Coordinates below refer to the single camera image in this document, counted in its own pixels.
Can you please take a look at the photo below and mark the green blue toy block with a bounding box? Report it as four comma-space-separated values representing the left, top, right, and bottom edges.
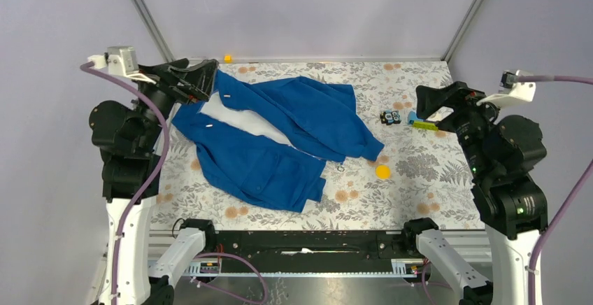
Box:
408, 111, 438, 131

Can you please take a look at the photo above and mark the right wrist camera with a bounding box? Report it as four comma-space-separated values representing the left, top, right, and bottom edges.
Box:
477, 70, 536, 109

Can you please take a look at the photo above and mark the floral table mat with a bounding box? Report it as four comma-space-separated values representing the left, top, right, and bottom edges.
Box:
151, 62, 483, 230

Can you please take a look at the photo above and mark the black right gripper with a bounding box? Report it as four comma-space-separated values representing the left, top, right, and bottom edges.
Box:
414, 78, 510, 176

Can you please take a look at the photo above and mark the blue zip-up jacket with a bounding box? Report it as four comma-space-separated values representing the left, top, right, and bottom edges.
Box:
173, 72, 384, 213

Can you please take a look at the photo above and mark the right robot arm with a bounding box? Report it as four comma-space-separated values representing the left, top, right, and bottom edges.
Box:
401, 81, 548, 304

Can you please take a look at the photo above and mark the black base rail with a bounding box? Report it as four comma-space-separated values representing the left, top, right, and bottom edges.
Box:
204, 230, 424, 275

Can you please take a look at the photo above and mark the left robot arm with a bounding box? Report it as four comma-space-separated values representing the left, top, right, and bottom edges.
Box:
81, 48, 218, 304

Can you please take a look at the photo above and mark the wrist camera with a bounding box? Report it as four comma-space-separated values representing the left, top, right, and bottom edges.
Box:
477, 70, 536, 109
87, 46, 140, 77

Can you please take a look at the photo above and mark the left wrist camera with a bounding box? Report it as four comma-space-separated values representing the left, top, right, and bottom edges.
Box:
87, 46, 140, 77

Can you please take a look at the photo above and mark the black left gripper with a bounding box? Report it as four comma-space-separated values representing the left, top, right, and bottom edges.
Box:
134, 57, 220, 149

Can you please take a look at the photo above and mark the yellow round disc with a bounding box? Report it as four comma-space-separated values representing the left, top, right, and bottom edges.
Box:
375, 164, 391, 179

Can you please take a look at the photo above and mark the small black blue toy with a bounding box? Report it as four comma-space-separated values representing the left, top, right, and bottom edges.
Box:
380, 111, 401, 125

